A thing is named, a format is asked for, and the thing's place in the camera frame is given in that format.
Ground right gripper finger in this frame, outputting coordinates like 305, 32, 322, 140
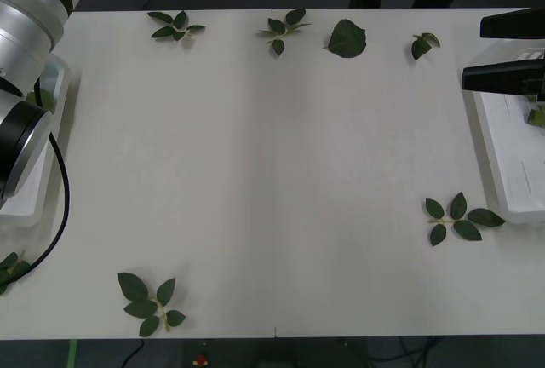
462, 59, 545, 97
479, 7, 545, 39

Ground shallow white box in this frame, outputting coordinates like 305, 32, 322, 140
0, 55, 72, 227
463, 37, 545, 224

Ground small curled green leaf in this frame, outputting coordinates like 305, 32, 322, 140
410, 32, 442, 61

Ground loose green leaf twig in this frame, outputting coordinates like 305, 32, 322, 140
0, 250, 33, 296
256, 8, 312, 56
424, 191, 507, 247
147, 10, 206, 43
117, 272, 187, 338

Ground large single green leaf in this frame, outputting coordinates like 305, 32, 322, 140
323, 19, 367, 60

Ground artificial flower green leaves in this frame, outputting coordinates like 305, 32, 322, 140
25, 77, 56, 114

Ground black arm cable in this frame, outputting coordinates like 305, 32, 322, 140
0, 132, 72, 280

